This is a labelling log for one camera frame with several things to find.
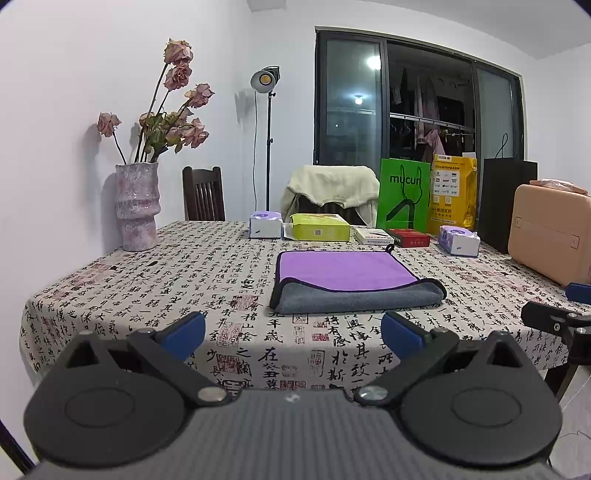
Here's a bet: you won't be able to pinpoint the white flat box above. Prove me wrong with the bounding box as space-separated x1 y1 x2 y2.
352 225 393 247

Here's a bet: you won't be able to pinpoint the calligraphy print tablecloth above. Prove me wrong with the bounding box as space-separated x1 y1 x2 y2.
20 222 569 390

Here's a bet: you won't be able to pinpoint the purple tissue pack left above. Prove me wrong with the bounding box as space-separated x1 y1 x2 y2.
249 211 283 239

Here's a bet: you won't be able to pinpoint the purple and grey towel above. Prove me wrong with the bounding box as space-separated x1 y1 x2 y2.
269 245 447 315

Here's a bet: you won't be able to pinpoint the purple tissue pack right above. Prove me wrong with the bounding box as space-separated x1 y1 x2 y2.
438 225 481 258

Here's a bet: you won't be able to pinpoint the dried pink roses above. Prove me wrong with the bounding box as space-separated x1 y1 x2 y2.
121 39 214 165

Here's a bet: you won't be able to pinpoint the dark framed window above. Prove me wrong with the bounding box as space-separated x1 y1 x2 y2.
314 28 525 170

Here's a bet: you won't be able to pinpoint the red flat box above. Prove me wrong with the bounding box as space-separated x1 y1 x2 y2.
388 229 431 248

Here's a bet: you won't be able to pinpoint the studio light on stand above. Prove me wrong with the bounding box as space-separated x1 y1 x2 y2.
250 65 280 210

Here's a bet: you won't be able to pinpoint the pink case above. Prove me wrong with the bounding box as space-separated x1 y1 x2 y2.
508 185 591 286

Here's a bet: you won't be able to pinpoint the pink speckled vase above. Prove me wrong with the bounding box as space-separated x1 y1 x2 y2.
115 162 161 252

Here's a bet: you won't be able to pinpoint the black paper bag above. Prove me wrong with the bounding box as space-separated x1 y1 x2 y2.
477 133 538 254

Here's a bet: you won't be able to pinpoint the green mucun paper bag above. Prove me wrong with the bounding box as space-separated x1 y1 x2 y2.
377 159 431 233

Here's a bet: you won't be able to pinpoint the chair with cream cloth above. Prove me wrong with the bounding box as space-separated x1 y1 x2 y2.
280 165 380 227

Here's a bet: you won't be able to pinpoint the dark wooden chair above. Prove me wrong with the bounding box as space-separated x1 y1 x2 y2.
182 166 225 221

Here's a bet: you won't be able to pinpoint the yellow paper bag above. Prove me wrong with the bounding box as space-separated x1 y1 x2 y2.
427 155 478 235

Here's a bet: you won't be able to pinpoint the purple tissue pack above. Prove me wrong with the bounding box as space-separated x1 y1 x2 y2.
438 225 481 258
249 211 283 239

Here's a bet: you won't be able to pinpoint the yellow-green box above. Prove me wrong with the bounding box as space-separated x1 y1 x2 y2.
283 213 351 242

